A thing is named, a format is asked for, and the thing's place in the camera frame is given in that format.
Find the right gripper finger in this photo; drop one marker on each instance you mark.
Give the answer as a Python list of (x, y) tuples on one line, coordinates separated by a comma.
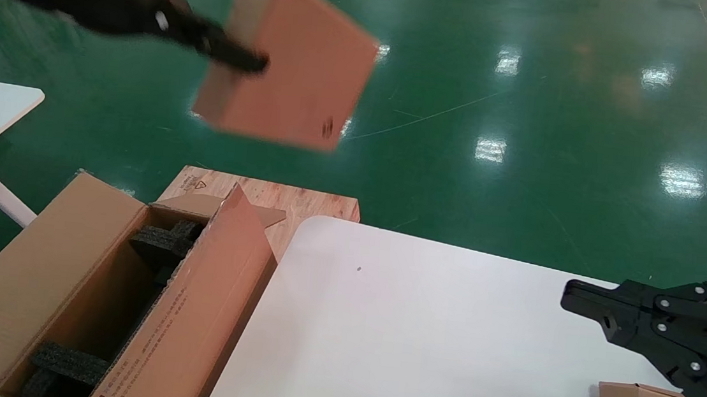
[(697, 369), (690, 305)]

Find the brown cardboard box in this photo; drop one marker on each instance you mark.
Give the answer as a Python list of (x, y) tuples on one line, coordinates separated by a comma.
[(294, 72)]

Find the large open cardboard box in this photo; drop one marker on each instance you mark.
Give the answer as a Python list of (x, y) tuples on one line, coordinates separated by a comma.
[(202, 313)]

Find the wooden pallet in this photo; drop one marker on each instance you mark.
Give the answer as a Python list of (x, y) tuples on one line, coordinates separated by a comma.
[(321, 205)]

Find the black foam insert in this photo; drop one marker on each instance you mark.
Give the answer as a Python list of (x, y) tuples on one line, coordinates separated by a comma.
[(161, 242), (70, 362)]

